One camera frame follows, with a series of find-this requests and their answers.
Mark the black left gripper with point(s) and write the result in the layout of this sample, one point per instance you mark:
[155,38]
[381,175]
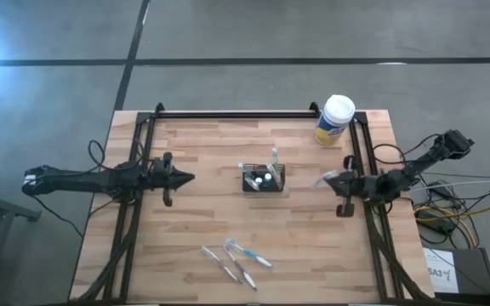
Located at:
[160,178]

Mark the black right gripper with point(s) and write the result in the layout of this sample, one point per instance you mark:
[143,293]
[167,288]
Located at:
[357,187]

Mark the orange toothbrush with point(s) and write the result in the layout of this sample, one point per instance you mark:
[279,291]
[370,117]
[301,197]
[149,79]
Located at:
[321,180]

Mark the green toothbrush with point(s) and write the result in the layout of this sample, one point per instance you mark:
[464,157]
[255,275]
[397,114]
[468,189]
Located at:
[275,155]
[277,178]

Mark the blue toothbrush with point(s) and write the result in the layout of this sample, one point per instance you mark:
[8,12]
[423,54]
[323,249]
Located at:
[245,168]
[251,254]
[252,183]

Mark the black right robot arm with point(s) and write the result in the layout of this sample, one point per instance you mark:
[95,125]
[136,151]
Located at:
[419,163]

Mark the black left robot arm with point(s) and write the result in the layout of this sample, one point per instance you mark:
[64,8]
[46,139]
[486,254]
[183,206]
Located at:
[79,183]

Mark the yellow blue wipes canister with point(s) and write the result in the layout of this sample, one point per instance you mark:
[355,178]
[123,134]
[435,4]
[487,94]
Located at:
[338,108]

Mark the black power brick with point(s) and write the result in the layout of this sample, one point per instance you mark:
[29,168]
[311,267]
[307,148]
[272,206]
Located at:
[440,227]

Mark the white paper sign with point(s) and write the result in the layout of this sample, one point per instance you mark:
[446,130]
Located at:
[440,272]

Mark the grey box with label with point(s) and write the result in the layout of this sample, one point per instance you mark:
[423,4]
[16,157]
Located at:
[474,272]

